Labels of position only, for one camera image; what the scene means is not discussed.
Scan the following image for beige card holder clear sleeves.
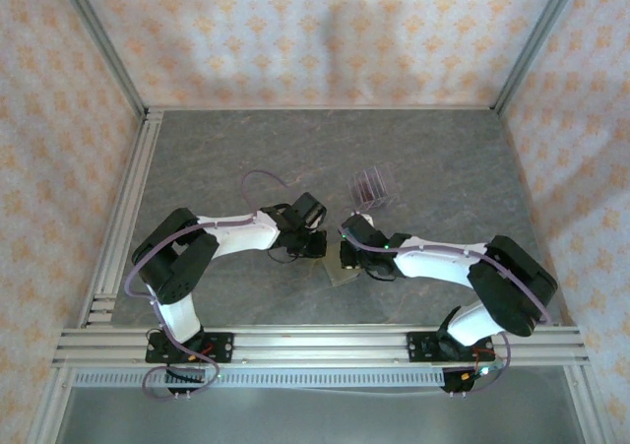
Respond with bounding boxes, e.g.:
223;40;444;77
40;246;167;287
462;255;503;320
322;254;363;287

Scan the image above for grey slotted cable duct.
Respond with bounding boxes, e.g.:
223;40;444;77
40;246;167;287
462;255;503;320
73;369;447;389

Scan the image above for aluminium frame leg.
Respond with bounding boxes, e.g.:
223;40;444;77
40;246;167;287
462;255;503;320
28;366;75;444
564;364;607;444

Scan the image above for wide aluminium frame rail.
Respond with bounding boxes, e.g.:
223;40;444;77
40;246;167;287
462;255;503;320
51;325;590;368

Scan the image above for small circuit board with LED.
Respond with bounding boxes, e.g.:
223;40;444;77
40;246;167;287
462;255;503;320
460;362;506;382

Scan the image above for purple cable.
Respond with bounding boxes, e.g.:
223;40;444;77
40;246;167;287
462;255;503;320
125;169;291;402
344;210;555;399

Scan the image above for grey metal sheet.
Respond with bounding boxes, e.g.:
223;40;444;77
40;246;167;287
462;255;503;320
63;387;587;444

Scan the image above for clear acrylic card stand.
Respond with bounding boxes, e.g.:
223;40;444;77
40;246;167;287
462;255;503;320
346;165;395;213

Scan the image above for thin aluminium rail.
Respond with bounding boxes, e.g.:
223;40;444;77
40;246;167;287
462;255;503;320
147;102;498;113

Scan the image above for slotted aluminium side rail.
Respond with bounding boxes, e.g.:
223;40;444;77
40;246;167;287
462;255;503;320
78;108;166;328

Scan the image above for aluminium frame post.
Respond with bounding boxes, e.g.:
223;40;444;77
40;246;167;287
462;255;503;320
53;0;150;116
491;0;585;114

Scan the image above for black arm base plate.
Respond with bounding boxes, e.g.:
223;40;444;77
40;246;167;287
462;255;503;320
145;332;235;365
407;330;495;364

